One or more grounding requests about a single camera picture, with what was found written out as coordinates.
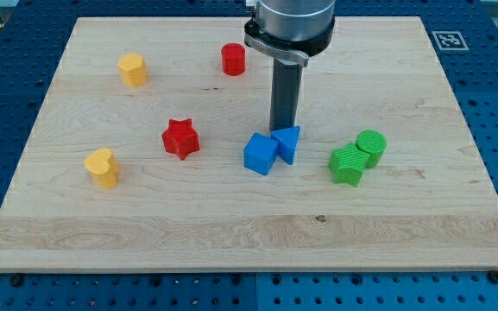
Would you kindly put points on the black clamp ring mount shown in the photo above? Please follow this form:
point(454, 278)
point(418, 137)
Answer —
point(298, 52)

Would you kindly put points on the grey pusher rod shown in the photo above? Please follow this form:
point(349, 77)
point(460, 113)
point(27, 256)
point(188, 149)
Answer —
point(286, 80)

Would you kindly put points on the red cylinder block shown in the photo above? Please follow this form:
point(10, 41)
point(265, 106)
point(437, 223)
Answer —
point(233, 59)

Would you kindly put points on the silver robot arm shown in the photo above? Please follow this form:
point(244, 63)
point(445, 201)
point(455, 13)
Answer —
point(290, 32)

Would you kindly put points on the green star block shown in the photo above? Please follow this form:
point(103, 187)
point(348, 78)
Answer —
point(347, 164)

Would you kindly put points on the red star block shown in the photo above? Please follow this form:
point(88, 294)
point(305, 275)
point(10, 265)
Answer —
point(180, 138)

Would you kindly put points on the blue triangle block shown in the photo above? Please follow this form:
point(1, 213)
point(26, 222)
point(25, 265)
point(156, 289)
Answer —
point(287, 140)

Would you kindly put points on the blue cube block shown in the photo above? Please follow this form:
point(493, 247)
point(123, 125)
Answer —
point(259, 154)

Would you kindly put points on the green cylinder block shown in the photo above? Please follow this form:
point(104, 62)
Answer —
point(374, 144)

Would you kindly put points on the white fiducial marker tag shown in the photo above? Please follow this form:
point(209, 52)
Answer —
point(450, 41)

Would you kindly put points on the yellow hexagon block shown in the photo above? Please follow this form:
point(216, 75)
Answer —
point(132, 69)

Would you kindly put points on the wooden board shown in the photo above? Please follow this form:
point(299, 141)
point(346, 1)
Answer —
point(429, 205)

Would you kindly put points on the yellow heart block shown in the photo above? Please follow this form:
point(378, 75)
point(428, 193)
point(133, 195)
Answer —
point(102, 167)

